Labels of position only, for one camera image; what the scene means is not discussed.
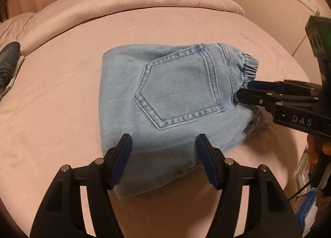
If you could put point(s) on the pink bed sheet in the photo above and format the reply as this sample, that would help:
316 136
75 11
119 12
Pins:
64 111

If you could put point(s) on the person's right hand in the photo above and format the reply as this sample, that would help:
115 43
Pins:
313 150

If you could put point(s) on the light blue denim pants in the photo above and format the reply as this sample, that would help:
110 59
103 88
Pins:
181 85

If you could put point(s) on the dark folded garment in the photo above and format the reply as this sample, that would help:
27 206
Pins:
7 65

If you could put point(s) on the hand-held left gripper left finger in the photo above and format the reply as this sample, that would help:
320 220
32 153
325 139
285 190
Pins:
121 160

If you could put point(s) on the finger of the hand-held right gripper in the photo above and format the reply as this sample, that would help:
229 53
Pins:
253 97
261 85

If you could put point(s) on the pink duvet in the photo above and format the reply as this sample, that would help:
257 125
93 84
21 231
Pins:
129 0

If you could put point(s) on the blue plastic box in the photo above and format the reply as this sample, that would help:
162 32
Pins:
306 207

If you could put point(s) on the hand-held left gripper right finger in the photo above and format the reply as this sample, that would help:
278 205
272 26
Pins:
206 160

